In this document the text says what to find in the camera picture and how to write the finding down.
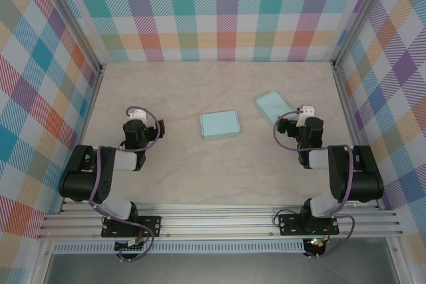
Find teal paper box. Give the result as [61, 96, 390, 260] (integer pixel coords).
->
[254, 90, 294, 128]
[198, 109, 242, 142]

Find small black circuit board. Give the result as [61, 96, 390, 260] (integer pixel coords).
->
[114, 239, 146, 253]

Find grey metal bottom panel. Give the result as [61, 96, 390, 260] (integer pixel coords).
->
[31, 250, 410, 284]

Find aluminium side rail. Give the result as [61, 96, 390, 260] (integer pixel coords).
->
[56, 64, 108, 215]
[330, 60, 383, 210]

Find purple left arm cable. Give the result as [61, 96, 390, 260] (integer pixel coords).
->
[88, 106, 166, 263]

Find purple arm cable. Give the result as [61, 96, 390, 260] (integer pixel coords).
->
[88, 106, 166, 263]
[272, 107, 356, 260]

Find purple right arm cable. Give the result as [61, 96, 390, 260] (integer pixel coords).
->
[272, 107, 356, 260]

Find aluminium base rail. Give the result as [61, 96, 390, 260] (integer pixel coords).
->
[36, 202, 405, 241]

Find white slotted cable duct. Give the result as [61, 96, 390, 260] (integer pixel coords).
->
[53, 239, 306, 255]

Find aluminium frame post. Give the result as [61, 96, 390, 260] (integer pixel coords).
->
[35, 0, 108, 75]
[330, 0, 397, 69]

